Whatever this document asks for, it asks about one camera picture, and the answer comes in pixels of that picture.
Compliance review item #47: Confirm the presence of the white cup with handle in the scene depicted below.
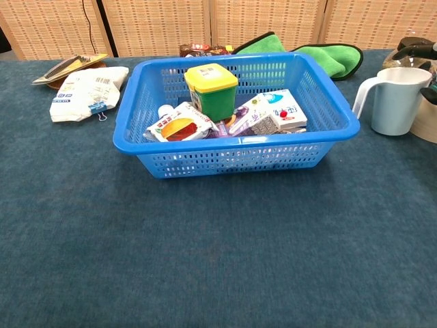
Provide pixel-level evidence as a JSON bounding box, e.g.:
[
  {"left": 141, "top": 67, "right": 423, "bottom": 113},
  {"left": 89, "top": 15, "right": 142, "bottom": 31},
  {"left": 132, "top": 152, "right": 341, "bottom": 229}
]
[{"left": 351, "top": 67, "right": 434, "bottom": 137}]

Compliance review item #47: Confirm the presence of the green container yellow lid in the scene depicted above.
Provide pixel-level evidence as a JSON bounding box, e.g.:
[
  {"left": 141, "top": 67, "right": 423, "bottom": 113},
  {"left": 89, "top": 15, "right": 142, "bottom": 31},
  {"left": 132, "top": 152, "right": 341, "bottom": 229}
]
[{"left": 183, "top": 63, "right": 239, "bottom": 123}]

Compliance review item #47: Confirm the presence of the black tripod stand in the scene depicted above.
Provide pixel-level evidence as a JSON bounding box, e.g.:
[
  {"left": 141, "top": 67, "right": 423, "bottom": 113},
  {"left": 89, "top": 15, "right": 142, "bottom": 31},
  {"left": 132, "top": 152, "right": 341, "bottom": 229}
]
[{"left": 96, "top": 0, "right": 119, "bottom": 58}]

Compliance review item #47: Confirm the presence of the bamboo folding screen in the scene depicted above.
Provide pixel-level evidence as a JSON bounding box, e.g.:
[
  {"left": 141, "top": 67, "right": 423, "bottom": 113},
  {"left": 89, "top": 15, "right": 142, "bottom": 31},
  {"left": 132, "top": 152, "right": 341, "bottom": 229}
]
[{"left": 0, "top": 0, "right": 437, "bottom": 62}]

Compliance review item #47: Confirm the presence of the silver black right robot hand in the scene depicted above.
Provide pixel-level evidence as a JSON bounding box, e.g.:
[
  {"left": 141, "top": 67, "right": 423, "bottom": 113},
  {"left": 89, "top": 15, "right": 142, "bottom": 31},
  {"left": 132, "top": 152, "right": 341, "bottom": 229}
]
[{"left": 395, "top": 44, "right": 437, "bottom": 103}]

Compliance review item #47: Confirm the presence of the purple juice carton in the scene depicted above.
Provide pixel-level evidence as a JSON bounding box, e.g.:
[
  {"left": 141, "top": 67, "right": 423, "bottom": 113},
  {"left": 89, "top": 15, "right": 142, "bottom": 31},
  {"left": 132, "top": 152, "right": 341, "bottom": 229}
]
[{"left": 218, "top": 96, "right": 278, "bottom": 136}]

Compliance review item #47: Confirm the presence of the white paper bag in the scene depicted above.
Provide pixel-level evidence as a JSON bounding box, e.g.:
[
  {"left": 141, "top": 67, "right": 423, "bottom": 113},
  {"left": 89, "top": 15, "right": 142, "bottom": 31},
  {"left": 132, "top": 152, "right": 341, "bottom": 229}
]
[{"left": 49, "top": 66, "right": 130, "bottom": 123}]

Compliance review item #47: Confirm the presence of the blue plastic basket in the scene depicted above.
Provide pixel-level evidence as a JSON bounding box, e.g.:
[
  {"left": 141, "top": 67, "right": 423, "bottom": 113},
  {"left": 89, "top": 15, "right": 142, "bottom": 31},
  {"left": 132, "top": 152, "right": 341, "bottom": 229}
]
[{"left": 112, "top": 51, "right": 361, "bottom": 180}]

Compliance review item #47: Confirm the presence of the beige bowl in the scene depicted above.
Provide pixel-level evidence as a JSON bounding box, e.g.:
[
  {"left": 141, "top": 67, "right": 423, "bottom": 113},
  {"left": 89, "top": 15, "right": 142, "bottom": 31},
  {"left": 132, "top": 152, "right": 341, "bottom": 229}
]
[{"left": 408, "top": 97, "right": 437, "bottom": 144}]

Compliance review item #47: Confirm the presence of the blue felt table cover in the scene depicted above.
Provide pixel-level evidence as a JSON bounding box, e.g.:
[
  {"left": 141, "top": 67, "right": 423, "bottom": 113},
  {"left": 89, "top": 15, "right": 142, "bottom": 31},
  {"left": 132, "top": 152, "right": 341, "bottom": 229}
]
[{"left": 0, "top": 49, "right": 437, "bottom": 328}]

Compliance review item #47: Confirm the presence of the thin black cable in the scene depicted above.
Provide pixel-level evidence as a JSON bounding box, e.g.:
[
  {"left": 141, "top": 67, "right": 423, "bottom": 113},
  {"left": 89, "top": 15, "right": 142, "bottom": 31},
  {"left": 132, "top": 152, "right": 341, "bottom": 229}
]
[{"left": 81, "top": 0, "right": 94, "bottom": 57}]

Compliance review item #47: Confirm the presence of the green microfiber cloth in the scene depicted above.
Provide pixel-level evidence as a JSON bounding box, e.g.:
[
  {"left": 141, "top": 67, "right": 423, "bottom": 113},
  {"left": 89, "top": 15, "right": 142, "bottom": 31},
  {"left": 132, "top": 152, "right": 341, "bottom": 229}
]
[{"left": 231, "top": 31, "right": 365, "bottom": 82}]

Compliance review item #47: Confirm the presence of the burger print snack pack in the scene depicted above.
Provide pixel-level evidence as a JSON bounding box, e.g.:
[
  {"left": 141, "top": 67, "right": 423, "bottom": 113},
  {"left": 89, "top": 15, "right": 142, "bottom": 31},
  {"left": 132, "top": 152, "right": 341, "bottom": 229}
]
[{"left": 142, "top": 101, "right": 219, "bottom": 144}]

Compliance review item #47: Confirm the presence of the white milk carton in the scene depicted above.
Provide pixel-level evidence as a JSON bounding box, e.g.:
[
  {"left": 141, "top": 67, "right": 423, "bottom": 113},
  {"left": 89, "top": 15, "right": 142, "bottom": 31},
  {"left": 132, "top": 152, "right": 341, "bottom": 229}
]
[{"left": 257, "top": 88, "right": 308, "bottom": 131}]

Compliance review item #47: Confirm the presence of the tea bottle yellow cap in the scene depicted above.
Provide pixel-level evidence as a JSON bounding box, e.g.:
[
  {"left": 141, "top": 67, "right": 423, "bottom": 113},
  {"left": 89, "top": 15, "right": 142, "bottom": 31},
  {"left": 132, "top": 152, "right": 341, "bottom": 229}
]
[{"left": 180, "top": 43, "right": 235, "bottom": 55}]

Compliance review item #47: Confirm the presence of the yellow razor blister pack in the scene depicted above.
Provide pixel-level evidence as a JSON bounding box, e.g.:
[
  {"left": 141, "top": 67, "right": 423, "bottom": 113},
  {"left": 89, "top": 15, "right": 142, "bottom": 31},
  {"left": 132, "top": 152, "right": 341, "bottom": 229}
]
[{"left": 31, "top": 53, "right": 109, "bottom": 85}]

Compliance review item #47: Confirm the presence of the blue binder clip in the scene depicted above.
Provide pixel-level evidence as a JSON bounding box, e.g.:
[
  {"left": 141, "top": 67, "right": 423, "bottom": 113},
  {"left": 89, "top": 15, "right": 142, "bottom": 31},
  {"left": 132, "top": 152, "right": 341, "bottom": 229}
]
[{"left": 87, "top": 100, "right": 119, "bottom": 122}]

